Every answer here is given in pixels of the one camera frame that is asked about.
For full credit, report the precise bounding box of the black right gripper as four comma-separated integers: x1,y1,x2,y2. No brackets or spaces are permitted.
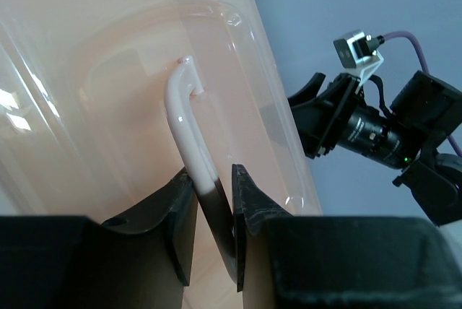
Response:
288,71,461,226

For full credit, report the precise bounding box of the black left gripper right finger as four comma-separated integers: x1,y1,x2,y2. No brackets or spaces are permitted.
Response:
232,164,461,308

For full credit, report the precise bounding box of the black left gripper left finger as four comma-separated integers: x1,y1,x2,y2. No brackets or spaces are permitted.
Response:
1,170,197,308

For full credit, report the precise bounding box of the pink plastic toolbox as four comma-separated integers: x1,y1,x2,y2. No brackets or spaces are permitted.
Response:
1,0,321,308

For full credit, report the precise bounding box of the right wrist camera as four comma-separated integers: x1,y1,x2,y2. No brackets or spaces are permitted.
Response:
333,30,385,87

